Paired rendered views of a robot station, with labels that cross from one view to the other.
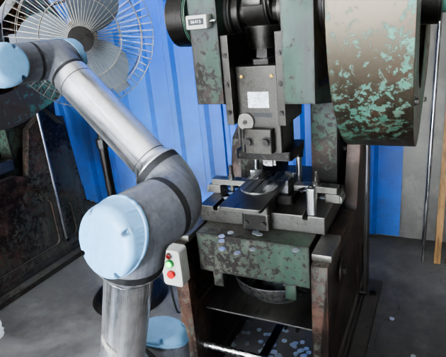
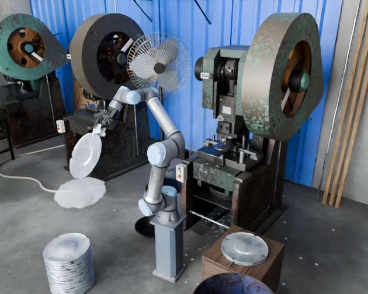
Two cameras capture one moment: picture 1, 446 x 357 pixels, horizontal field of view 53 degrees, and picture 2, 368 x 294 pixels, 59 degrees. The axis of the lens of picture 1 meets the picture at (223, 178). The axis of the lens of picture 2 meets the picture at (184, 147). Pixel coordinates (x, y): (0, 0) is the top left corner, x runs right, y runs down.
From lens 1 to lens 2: 1.10 m
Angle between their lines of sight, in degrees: 11
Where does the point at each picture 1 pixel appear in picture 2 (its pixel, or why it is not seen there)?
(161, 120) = (195, 101)
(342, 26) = (246, 95)
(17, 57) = (138, 96)
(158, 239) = (168, 156)
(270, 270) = (219, 182)
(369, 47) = (254, 105)
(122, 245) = (158, 156)
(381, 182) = (305, 156)
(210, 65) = (208, 93)
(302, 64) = not seen: hidden behind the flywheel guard
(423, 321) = (299, 226)
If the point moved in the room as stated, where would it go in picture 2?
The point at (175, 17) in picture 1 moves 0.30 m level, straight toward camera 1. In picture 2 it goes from (198, 70) to (193, 77)
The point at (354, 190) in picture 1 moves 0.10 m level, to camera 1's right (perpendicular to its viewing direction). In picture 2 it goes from (270, 156) to (283, 157)
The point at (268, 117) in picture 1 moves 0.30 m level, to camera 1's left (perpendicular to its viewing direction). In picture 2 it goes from (229, 118) to (190, 115)
